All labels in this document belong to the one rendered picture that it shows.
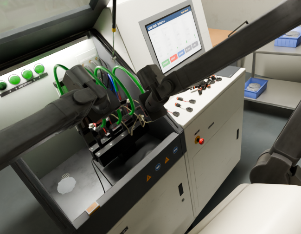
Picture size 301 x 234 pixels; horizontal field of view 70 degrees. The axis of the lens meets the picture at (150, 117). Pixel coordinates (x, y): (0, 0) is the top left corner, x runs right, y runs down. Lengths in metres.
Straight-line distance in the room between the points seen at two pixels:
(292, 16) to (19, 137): 0.54
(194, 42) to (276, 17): 1.04
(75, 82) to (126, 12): 0.68
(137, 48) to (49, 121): 0.80
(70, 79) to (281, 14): 0.48
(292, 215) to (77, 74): 0.53
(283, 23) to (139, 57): 0.82
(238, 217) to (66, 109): 0.38
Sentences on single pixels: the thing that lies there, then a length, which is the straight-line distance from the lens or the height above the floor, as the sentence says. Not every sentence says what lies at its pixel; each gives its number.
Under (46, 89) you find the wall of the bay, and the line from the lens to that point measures 1.23.
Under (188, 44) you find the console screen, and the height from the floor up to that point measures 1.21.
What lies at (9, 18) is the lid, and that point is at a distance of 0.91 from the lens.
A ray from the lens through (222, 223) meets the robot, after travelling 0.39.
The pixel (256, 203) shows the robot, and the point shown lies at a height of 1.36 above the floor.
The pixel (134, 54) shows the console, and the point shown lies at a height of 1.31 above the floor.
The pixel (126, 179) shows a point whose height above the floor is 0.95.
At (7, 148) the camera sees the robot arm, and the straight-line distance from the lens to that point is 0.44.
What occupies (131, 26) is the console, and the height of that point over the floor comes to 1.44.
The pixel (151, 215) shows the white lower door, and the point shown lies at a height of 0.61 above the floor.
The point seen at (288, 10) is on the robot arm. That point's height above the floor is 1.56.
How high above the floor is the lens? 1.69
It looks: 35 degrees down
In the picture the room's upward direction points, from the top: 14 degrees counter-clockwise
